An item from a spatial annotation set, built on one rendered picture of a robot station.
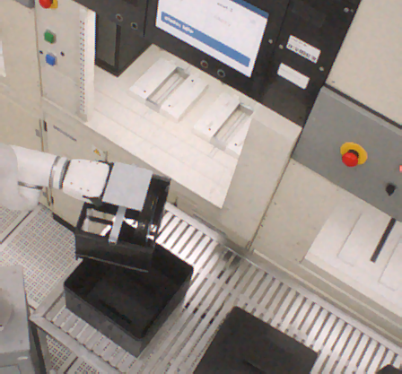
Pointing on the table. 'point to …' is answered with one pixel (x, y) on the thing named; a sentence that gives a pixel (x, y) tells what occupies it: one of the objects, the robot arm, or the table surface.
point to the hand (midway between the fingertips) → (125, 189)
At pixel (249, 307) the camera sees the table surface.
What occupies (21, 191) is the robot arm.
